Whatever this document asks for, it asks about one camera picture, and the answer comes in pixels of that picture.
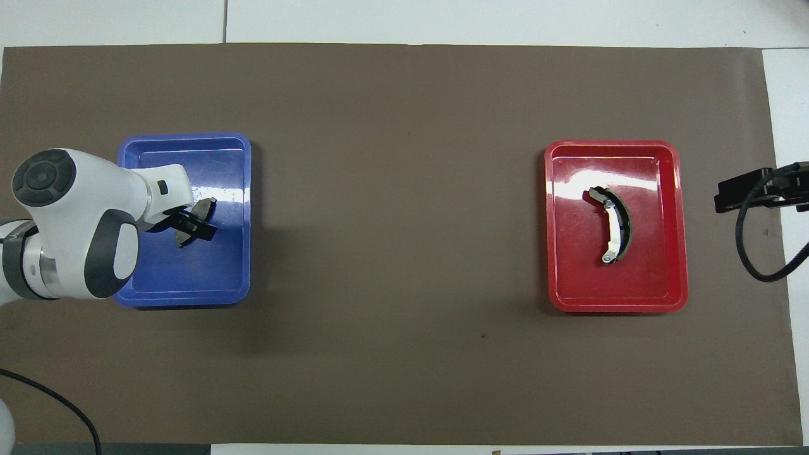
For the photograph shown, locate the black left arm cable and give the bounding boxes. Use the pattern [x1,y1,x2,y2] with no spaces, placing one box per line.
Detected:
[0,368,102,455]

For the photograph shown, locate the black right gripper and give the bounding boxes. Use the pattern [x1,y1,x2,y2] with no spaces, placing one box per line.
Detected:
[714,162,809,214]

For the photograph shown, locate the brown table mat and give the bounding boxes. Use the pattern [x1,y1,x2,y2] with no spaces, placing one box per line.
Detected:
[0,42,803,446]

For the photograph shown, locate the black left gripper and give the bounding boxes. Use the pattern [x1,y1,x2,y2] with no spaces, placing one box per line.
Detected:
[147,210,219,243]

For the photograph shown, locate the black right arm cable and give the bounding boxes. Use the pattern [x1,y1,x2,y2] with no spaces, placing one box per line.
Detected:
[734,162,809,284]

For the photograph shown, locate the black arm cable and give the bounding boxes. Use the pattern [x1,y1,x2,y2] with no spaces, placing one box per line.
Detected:
[0,368,102,455]
[734,162,809,284]

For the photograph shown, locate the curved brake shoe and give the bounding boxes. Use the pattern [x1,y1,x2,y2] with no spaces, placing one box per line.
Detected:
[582,186,634,265]

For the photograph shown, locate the red plastic tray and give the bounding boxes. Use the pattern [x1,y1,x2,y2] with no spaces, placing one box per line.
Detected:
[545,140,689,313]

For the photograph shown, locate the dark brake pad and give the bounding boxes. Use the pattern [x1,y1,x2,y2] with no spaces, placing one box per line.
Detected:
[173,197,218,249]

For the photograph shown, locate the blue plastic tray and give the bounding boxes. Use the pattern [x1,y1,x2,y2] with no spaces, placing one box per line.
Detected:
[111,132,252,308]

